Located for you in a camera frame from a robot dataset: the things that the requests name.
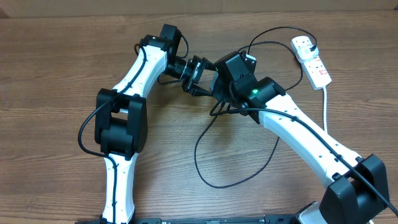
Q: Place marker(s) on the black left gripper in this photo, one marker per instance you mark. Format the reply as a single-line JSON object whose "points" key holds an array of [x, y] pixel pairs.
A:
{"points": [[196, 71]]}

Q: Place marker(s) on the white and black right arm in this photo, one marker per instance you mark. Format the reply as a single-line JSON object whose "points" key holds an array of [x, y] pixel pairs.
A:
{"points": [[356, 187]]}

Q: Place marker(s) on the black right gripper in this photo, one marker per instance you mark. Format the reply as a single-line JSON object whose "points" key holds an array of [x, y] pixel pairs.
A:
{"points": [[220, 91]]}

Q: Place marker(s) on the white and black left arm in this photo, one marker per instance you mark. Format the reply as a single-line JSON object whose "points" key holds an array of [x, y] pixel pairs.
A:
{"points": [[120, 116]]}

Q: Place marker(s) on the white wall charger plug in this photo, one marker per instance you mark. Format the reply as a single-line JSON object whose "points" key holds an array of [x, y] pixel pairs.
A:
{"points": [[306, 53]]}

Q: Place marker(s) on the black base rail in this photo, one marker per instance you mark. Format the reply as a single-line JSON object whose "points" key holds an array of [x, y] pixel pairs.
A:
{"points": [[266, 219]]}

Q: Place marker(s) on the white power extension strip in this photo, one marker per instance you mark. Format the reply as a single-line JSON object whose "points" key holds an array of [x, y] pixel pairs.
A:
{"points": [[314, 69]]}

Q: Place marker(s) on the brown cardboard backdrop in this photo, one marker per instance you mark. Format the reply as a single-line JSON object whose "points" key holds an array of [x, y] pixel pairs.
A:
{"points": [[76, 8]]}

